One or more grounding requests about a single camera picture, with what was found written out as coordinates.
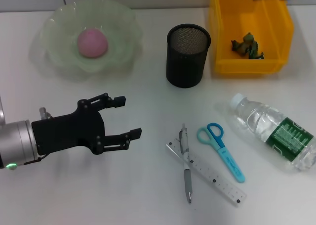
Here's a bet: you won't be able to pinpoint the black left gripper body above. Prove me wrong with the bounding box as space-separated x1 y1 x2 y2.
31 100 106 156

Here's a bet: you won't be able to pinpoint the green toy figure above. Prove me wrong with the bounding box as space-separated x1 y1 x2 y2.
231 32 265 60

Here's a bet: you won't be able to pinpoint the pink peach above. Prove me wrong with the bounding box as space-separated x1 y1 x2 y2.
77 29 109 59

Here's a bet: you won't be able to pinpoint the grey retractable pen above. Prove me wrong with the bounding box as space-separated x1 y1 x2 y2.
178 123 193 203

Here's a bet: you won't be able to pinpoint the blue safety scissors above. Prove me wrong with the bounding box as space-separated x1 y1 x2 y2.
197 122 246 183

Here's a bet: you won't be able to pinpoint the clear water bottle green label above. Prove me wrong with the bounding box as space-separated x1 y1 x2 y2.
227 93 316 173

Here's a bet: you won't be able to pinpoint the black mesh pen cup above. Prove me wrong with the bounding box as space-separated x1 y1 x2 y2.
165 24 212 89

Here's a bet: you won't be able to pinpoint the pale green glass fruit plate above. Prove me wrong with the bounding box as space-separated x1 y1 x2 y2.
29 0 144 84

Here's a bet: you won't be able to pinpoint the clear plastic ruler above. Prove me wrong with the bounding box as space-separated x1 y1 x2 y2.
165 138 247 206

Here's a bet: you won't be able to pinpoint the yellow plastic storage bin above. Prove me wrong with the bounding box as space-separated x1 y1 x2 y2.
208 0 296 75

